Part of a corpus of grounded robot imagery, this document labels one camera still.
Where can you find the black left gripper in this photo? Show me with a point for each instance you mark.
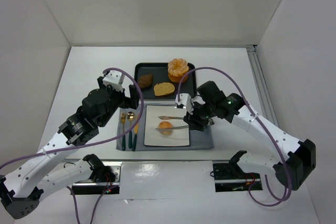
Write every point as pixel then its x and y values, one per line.
pixel 133 96

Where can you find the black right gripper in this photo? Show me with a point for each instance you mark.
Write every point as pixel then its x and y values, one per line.
pixel 194 118

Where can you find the metal tongs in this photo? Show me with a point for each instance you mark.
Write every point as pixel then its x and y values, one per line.
pixel 174 118

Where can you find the small round orange bun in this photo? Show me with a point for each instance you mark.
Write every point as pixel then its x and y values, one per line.
pixel 165 125

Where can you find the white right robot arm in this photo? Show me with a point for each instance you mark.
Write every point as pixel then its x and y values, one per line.
pixel 292 159

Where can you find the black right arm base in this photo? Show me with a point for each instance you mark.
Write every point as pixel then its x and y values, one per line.
pixel 227 178

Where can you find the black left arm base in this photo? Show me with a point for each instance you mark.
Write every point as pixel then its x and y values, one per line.
pixel 105 176

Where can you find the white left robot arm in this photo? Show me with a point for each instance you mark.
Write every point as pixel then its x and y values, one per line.
pixel 23 189

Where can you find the sliced brown bread loaf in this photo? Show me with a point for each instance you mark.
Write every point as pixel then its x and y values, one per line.
pixel 164 89

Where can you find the grey cloth placemat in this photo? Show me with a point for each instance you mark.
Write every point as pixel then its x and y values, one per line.
pixel 198 140

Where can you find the dark brown croissant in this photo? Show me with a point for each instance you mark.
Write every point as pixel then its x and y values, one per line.
pixel 145 81

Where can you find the black rectangular tray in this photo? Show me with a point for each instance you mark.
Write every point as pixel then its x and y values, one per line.
pixel 159 71

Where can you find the white square plate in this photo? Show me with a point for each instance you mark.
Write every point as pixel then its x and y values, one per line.
pixel 152 137

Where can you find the orange sugared round cake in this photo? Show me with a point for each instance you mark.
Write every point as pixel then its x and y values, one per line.
pixel 177 68

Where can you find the gold spoon green handle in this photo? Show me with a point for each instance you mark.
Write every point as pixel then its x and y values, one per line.
pixel 130 117

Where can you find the gold fork green handle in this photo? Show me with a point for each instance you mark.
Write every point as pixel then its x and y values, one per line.
pixel 122 120

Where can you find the gold knife green handle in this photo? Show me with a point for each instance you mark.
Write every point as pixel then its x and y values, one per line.
pixel 135 137

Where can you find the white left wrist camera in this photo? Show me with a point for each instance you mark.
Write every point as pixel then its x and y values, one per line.
pixel 114 79

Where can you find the aluminium rail frame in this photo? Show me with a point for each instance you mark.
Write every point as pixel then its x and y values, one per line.
pixel 262 90

